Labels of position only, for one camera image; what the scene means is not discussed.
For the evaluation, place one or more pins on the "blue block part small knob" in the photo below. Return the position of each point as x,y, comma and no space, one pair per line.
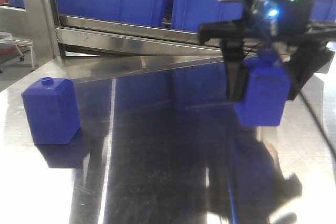
52,112

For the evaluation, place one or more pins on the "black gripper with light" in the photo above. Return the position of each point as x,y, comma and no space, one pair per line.
271,21

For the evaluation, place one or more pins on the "blue block part large cap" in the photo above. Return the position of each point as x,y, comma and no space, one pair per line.
266,90

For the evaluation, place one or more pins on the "blue plastic bin far right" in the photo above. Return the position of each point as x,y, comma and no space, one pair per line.
323,10

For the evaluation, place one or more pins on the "background table with caster legs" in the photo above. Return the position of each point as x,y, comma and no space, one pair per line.
18,45

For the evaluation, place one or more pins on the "stainless steel shelf frame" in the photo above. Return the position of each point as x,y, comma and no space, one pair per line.
51,34

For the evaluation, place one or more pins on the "blue plastic bin centre right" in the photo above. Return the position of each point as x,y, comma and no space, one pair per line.
188,14

